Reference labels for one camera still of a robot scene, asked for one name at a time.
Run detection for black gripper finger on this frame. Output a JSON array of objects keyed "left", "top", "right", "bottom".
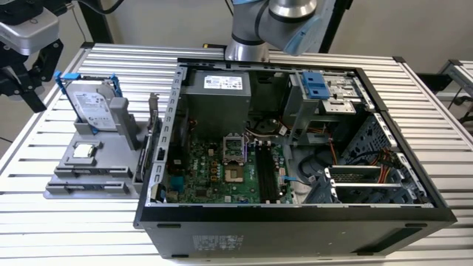
[
  {"left": 0, "top": 79, "right": 24, "bottom": 97},
  {"left": 21, "top": 68, "right": 49, "bottom": 115}
]

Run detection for RAM stick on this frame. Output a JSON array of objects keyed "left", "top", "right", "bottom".
[
  {"left": 55, "top": 165, "right": 132, "bottom": 173},
  {"left": 49, "top": 185, "right": 126, "bottom": 192}
]

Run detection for RAM slot white clips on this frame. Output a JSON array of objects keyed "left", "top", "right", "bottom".
[
  {"left": 266, "top": 140, "right": 280, "bottom": 203},
  {"left": 256, "top": 140, "right": 270, "bottom": 203}
]

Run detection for hard disk in blue carrier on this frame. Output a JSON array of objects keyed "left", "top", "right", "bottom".
[{"left": 53, "top": 70, "right": 124, "bottom": 134}]

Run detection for silver CPU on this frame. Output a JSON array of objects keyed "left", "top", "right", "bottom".
[{"left": 72, "top": 143, "right": 97, "bottom": 158}]

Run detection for grey parts rack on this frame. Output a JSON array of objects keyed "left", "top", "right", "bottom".
[{"left": 43, "top": 96, "right": 144, "bottom": 200}]

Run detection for graphics card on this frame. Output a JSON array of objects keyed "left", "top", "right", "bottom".
[{"left": 133, "top": 93, "right": 165, "bottom": 183}]

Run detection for grey power supply unit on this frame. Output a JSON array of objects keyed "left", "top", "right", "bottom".
[{"left": 182, "top": 70, "right": 253, "bottom": 139}]

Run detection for metal socket cover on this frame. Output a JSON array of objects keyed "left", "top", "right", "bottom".
[{"left": 222, "top": 135, "right": 248, "bottom": 165}]

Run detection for CPU socket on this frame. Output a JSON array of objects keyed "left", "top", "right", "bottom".
[{"left": 225, "top": 165, "right": 245, "bottom": 183}]

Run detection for green motherboard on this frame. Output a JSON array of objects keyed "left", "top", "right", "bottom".
[{"left": 164, "top": 135, "right": 296, "bottom": 205}]

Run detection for grey metal drive cage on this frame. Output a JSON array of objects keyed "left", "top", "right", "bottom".
[{"left": 284, "top": 69, "right": 369, "bottom": 146}]

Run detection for blue plastic drive latch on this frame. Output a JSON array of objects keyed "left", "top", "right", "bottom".
[{"left": 301, "top": 71, "right": 330, "bottom": 100}]

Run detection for black PC case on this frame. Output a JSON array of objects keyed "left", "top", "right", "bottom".
[{"left": 132, "top": 57, "right": 458, "bottom": 260}]

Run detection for perforated metal disk bay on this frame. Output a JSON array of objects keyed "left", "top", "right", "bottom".
[{"left": 302, "top": 163, "right": 413, "bottom": 206}]

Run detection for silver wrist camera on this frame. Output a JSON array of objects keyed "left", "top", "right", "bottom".
[{"left": 0, "top": 13, "right": 60, "bottom": 58}]

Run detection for black stand post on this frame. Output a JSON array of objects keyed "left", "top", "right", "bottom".
[
  {"left": 76, "top": 0, "right": 114, "bottom": 44},
  {"left": 320, "top": 0, "right": 354, "bottom": 54}
]

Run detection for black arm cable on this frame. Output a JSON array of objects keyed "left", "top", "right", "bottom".
[{"left": 88, "top": 0, "right": 125, "bottom": 14}]

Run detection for yellow black power wire bundle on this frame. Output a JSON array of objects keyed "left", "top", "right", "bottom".
[{"left": 242, "top": 118, "right": 293, "bottom": 139}]

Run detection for orange red drive wires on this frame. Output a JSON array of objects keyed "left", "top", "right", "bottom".
[
  {"left": 320, "top": 123, "right": 340, "bottom": 168},
  {"left": 374, "top": 148, "right": 394, "bottom": 185}
]

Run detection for aluminium frame table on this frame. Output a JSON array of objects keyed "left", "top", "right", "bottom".
[{"left": 436, "top": 59, "right": 473, "bottom": 124}]

